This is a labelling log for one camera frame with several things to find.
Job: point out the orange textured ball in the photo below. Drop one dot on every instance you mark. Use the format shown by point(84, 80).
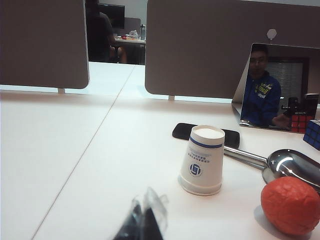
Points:
point(290, 205)

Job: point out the frameless standing mirror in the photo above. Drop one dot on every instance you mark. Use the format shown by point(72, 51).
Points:
point(287, 75)

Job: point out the white plastic bag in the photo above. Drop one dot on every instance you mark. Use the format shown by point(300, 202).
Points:
point(133, 35)

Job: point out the white adhesive wall hook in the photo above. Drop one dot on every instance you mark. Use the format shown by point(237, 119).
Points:
point(271, 33)

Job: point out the seated person dark shirt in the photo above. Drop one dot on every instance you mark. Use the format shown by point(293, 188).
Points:
point(100, 32)

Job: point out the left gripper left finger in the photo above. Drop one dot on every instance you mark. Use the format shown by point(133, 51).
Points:
point(135, 225)

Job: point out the black smartphone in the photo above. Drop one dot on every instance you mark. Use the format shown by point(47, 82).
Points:
point(181, 131)

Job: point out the brown divider with hook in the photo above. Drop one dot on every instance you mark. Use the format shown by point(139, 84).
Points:
point(200, 50)

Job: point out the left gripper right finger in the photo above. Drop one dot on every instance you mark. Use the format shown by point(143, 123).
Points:
point(153, 225)

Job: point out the plain brown divider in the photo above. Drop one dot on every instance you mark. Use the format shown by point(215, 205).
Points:
point(42, 42)

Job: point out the shiny metal scoop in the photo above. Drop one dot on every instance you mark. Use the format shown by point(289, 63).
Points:
point(287, 162)

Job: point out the colourful Rubik's cube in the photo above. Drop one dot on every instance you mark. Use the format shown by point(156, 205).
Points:
point(312, 135)

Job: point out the black computer monitor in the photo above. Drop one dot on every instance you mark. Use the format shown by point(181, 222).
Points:
point(117, 15)

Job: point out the clear water bottle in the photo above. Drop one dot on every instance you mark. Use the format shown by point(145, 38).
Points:
point(143, 32)

